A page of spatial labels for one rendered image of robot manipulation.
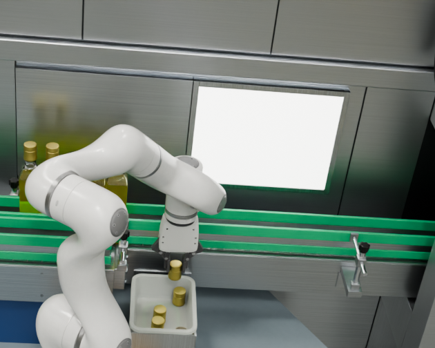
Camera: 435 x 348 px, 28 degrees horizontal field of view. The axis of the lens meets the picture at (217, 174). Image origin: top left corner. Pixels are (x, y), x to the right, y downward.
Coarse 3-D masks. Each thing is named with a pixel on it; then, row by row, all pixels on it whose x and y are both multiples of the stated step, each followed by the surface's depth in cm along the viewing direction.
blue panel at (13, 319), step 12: (0, 300) 237; (12, 300) 237; (0, 312) 240; (12, 312) 240; (24, 312) 240; (36, 312) 240; (0, 324) 242; (12, 324) 242; (24, 324) 242; (0, 336) 244; (12, 336) 245; (24, 336) 245; (36, 336) 245
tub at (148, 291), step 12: (144, 276) 237; (156, 276) 237; (132, 288) 232; (144, 288) 238; (156, 288) 239; (168, 288) 239; (192, 288) 234; (132, 300) 227; (144, 300) 239; (156, 300) 239; (168, 300) 240; (192, 300) 230; (132, 312) 224; (144, 312) 235; (168, 312) 236; (180, 312) 236; (192, 312) 227; (132, 324) 220; (144, 324) 231; (168, 324) 232; (180, 324) 232; (192, 324) 223
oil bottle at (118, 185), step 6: (126, 174) 233; (108, 180) 231; (114, 180) 231; (120, 180) 231; (126, 180) 232; (108, 186) 232; (114, 186) 232; (120, 186) 232; (126, 186) 232; (114, 192) 233; (120, 192) 233; (126, 192) 233; (120, 198) 234; (126, 198) 235
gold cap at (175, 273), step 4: (172, 260) 229; (176, 260) 229; (172, 264) 227; (176, 264) 227; (180, 264) 228; (172, 268) 227; (176, 268) 226; (180, 268) 227; (168, 272) 229; (172, 272) 227; (176, 272) 227; (180, 272) 228; (168, 276) 229; (172, 276) 228; (176, 276) 228; (180, 276) 229; (176, 280) 229
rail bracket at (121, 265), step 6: (126, 228) 236; (126, 234) 224; (120, 240) 226; (120, 246) 226; (126, 246) 226; (120, 252) 226; (126, 252) 227; (120, 258) 223; (120, 264) 229; (126, 264) 230; (120, 270) 230
